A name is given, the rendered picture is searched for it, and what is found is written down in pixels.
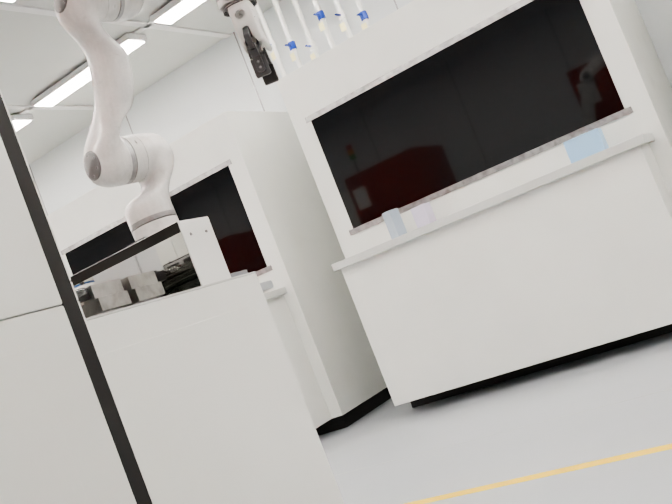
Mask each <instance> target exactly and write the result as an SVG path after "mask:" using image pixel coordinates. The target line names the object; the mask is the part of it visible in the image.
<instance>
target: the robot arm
mask: <svg viewBox="0 0 672 504"><path fill-rule="evenodd" d="M143 3H144V0H54V10H55V14H56V16H57V19H58V21H59V22H60V24H61V26H62V27H63V28H64V29H65V30H66V31H67V32H68V34H69V35H70V36H71V37H72V38H73V39H74V40H75V41H76V42H77V43H78V45H79V46H80V47H81V49H82V50H83V52H84V54H85V56H86V58H87V61H88V65H89V70H90V75H91V81H92V86H93V92H94V113H93V118H92V123H91V126H90V129H89V133H88V136H87V140H86V144H85V148H84V156H83V164H84V169H85V172H86V174H87V176H88V178H89V179H90V180H91V181H92V182H93V183H94V184H96V185H98V186H101V187H107V188H109V187H117V186H122V185H127V184H132V183H137V182H139V184H140V186H141V193H140V194H139V195H138V196H137V197H136V198H134V199H133V200H132V201H131V202H130V203H129V204H128V206H127V207H126V210H125V217H126V220H127V223H128V226H129V228H130V231H131V233H132V235H133V238H134V240H135V241H137V240H139V239H141V238H143V237H147V236H150V235H152V234H154V233H156V232H158V231H160V230H162V229H164V228H165V227H167V226H169V225H171V224H173V223H175V222H177V221H179V219H178V217H177V214H176V212H175V209H174V207H173V205H172V202H171V199H170V195H169V184H170V179H171V175H172V171H173V167H174V154H173V151H172V149H171V147H170V145H169V144H168V142H167V141H166V140H165V139H164V138H163V137H161V136H159V135H157V134H153V133H142V134H134V135H127V136H120V127H121V123H122V121H123V119H124V117H125V116H126V115H127V113H128V112H129V110H130V109H131V107H132V104H133V100H134V82H133V75H132V69H131V64H130V60H129V56H128V54H127V52H126V51H125V49H124V48H123V47H122V46H121V45H119V44H118V43H117V42H116V41H115V40H113V39H112V38H111V37H110V36H109V35H108V34H107V32H106V31H105V30H104V28H103V27H102V24H101V22H119V21H127V20H130V19H132V18H134V17H135V16H137V14H138V13H139V12H140V10H141V9H142V6H143ZM216 3H217V5H218V8H219V10H220V12H222V13H223V14H224V16H225V17H230V18H231V20H232V23H233V25H234V28H235V31H236V33H237V35H238V38H239V40H240V42H241V44H242V47H243V49H244V50H245V52H246V53H247V54H248V55H249V58H250V62H251V65H252V67H253V70H254V72H255V75H256V77H257V78H258V79H259V78H261V77H262V78H263V81H264V83H265V85H266V86H267V85H270V84H272V83H274V82H277V81H279V78H278V75H277V73H276V70H275V68H274V65H273V63H272V62H271V60H270V58H269V55H268V53H267V51H268V50H269V51H272V47H271V44H270V42H269V40H268V38H267V35H266V33H265V30H264V28H263V26H262V23H261V21H260V18H259V16H258V14H257V12H256V10H255V8H254V7H255V6H256V5H257V0H216ZM266 50H267V51H266ZM251 59H252V60H251Z"/></svg>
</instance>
